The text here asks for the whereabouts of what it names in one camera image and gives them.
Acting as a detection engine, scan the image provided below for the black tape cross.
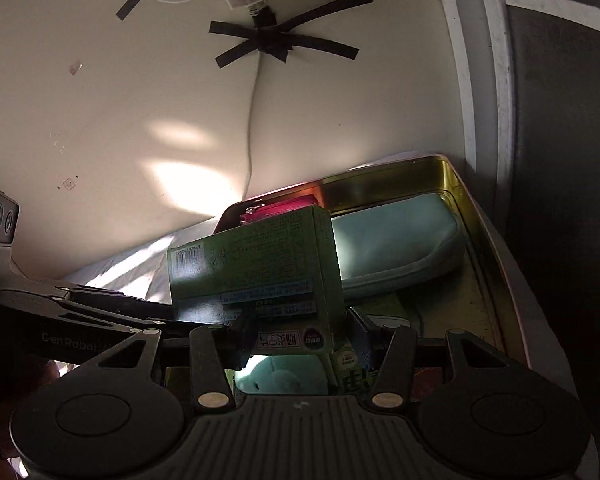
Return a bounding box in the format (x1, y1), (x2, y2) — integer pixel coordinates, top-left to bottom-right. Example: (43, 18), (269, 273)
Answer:
(209, 0), (374, 68)

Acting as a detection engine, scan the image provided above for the wall socket plate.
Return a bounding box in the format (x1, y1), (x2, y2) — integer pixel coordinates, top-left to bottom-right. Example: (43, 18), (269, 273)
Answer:
(62, 178), (76, 191)

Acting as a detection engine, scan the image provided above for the white wall cable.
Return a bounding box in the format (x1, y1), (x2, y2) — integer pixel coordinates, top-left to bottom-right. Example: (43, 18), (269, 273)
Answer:
(239, 54), (264, 201)

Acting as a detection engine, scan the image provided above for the person's hand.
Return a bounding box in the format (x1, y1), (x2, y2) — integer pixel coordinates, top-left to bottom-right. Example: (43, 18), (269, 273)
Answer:
(0, 360), (61, 479)

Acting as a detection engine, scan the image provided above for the magenta zip wallet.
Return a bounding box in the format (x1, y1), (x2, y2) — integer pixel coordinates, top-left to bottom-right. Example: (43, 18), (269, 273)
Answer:
(240, 195), (318, 224)

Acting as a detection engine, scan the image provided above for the teal plush toy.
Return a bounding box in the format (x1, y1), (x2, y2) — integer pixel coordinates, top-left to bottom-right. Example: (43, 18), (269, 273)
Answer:
(234, 354), (328, 396)

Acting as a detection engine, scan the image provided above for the green medicine box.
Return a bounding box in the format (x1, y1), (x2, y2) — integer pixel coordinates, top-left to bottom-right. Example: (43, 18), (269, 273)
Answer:
(166, 205), (344, 354)

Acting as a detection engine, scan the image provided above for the pink gold tin box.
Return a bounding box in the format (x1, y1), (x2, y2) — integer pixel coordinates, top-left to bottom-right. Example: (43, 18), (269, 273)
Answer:
(216, 154), (532, 364)

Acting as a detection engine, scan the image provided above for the green toothpaste box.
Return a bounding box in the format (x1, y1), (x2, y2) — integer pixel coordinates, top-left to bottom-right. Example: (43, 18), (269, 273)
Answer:
(329, 342), (378, 394)

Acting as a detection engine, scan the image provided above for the teal fabric pouch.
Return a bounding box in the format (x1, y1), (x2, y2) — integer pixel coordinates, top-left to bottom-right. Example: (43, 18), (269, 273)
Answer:
(332, 193), (466, 300)

